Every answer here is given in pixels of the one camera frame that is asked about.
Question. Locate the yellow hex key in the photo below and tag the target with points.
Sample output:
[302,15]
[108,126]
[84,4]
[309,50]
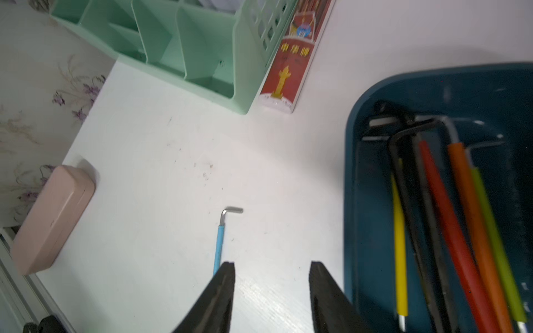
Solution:
[400,258]

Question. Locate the teal plastic storage box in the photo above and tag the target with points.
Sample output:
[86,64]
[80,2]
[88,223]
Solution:
[486,102]

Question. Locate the pink object beside table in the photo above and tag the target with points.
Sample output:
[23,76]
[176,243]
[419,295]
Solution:
[51,220]

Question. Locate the blue hex key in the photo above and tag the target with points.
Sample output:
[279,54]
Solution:
[220,235]

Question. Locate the thin black hex key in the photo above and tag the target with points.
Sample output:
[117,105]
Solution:
[427,285]

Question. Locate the green mesh file organizer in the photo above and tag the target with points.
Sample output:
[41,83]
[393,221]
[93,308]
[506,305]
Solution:
[220,51]

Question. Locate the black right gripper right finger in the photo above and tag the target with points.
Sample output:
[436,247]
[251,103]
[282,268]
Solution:
[331,309]

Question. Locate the lime green hex key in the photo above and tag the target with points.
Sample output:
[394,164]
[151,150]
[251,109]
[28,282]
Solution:
[508,282]

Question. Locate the orange hex key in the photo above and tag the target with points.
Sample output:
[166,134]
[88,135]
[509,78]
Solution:
[476,227]

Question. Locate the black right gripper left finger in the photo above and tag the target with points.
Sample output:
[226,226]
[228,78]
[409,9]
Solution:
[213,310]

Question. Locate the long black hex key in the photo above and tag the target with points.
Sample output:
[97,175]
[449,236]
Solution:
[422,208]

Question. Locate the red hex key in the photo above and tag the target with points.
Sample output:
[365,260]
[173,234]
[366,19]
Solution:
[460,249]

